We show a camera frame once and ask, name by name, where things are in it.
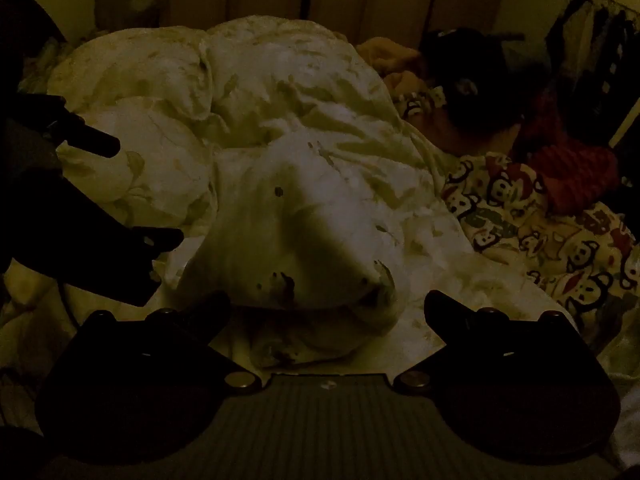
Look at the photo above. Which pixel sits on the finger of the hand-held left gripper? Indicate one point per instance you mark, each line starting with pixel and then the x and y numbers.
pixel 92 141
pixel 160 239

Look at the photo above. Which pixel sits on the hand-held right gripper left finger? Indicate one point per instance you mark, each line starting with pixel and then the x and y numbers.
pixel 212 312

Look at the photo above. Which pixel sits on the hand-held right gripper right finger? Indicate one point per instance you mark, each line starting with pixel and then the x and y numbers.
pixel 442 310

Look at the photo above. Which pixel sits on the white small garment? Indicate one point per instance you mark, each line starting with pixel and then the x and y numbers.
pixel 305 220

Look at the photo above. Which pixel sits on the rack of hanging clothes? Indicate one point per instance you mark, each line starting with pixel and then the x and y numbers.
pixel 595 45

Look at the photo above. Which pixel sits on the monkey print blanket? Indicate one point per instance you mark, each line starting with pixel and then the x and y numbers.
pixel 560 245

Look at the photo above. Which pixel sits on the white leaf print duvet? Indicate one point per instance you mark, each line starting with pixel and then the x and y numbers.
pixel 260 80

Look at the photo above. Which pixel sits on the red knitted cloth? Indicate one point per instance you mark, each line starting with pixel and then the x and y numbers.
pixel 570 170

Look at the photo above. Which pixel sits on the orange cloth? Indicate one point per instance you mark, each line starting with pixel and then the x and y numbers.
pixel 390 60

